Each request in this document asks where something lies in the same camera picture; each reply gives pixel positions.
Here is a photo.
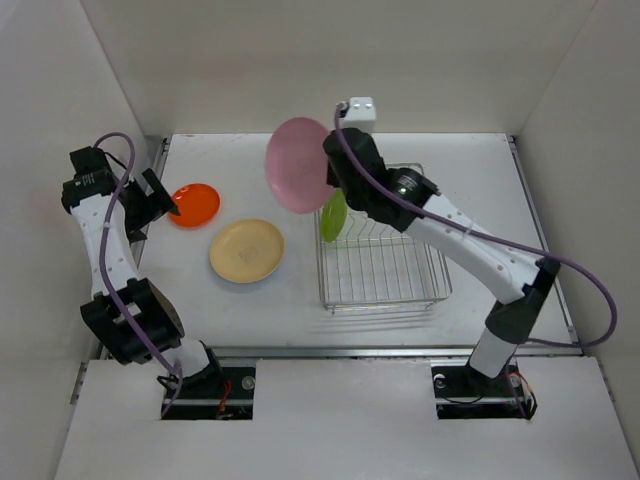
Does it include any orange translucent plate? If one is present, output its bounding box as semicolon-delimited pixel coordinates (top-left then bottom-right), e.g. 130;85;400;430
168;183;221;229

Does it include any pink plate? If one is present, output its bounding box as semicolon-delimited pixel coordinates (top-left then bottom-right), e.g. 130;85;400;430
265;117;334;214

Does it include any beige plate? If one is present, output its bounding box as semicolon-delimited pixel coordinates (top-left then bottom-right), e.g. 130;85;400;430
209;218;285;284

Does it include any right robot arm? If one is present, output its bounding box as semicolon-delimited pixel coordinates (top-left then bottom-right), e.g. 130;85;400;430
322;128;560;394

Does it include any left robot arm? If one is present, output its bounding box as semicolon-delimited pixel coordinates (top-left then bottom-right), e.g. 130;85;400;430
61;146;224;397

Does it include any green plate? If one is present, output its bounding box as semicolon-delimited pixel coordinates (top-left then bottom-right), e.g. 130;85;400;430
320;189;348;243

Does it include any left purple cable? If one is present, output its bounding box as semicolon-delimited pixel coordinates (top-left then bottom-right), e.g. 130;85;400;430
92;131;184;416

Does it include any wire dish rack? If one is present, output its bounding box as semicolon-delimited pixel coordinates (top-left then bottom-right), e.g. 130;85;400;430
313;162;454;314

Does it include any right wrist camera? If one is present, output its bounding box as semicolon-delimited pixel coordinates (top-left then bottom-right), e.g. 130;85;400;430
338;97;377;134

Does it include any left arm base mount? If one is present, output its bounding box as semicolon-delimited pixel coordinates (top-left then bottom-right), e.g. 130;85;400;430
158;358;257;421

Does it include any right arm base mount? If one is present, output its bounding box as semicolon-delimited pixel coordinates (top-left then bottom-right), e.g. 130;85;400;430
431;363;538;421

